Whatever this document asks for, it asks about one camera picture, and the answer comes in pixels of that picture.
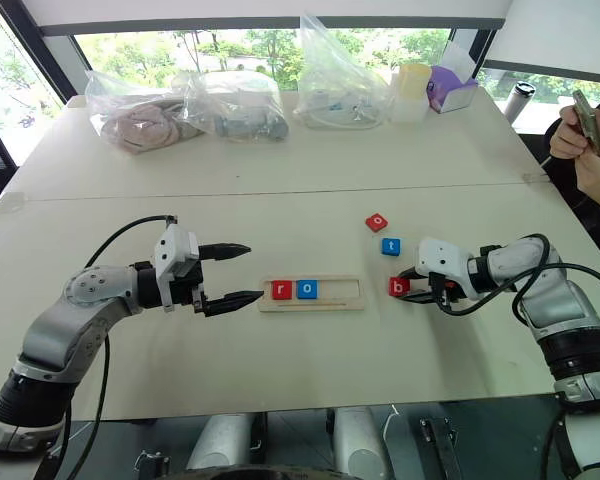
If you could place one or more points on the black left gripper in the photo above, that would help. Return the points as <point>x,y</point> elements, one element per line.
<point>187,290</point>

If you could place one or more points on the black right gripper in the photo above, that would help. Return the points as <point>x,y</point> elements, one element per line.
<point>450,292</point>

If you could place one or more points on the red letter b block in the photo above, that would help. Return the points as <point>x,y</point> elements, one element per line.
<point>399,286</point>

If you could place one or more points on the smartphone with patterned case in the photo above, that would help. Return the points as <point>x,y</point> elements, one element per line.
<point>591,125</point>

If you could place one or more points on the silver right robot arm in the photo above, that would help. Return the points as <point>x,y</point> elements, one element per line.
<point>555,310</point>

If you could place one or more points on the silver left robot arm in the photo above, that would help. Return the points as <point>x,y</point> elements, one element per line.
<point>55,325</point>

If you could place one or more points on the blue letter t block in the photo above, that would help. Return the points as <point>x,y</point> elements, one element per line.
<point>391,246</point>

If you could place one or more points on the red letter r block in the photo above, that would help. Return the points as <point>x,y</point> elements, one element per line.
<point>282,290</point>

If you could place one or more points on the red letter o block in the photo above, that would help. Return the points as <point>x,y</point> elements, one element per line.
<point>377,222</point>

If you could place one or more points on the wooden letter tray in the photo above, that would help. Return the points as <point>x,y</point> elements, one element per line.
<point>340,302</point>

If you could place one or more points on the blue letter o block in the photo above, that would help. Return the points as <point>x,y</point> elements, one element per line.
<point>308,289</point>

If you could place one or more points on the silver robot leg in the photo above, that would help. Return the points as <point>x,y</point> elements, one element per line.
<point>360,442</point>
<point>220,442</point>

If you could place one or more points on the dark rounded robot torso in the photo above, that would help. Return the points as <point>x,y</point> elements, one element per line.
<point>270,472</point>

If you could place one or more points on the person's left hand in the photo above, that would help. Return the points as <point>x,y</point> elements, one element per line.
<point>597,175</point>

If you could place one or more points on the person's right hand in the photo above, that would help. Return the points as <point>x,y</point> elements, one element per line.
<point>570,135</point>

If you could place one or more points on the clear bag with grey parts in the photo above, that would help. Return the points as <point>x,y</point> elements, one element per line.
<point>250,120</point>

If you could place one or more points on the clear bag with pink cloth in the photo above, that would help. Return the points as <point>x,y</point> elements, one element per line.
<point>140,125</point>

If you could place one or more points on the person's black clothing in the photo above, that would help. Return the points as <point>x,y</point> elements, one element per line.
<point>575,200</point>

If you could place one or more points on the purple tissue box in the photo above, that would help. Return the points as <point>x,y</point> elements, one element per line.
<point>450,90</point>

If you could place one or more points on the yellow plastic cup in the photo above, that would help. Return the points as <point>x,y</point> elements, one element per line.
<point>414,80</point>

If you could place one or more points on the silver thermos bottle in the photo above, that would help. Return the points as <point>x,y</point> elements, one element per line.
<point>521,102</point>

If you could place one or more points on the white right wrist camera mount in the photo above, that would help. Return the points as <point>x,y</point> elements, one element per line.
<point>442,257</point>

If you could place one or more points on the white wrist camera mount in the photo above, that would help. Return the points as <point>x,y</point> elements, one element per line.
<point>176,250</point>
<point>442,257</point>

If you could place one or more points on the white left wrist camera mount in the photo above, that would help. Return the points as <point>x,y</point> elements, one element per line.
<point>176,250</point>

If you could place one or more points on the black metal table bracket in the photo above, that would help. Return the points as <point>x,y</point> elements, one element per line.
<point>440,450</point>

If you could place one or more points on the black window frame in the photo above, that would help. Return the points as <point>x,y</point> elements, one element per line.
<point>52,55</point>

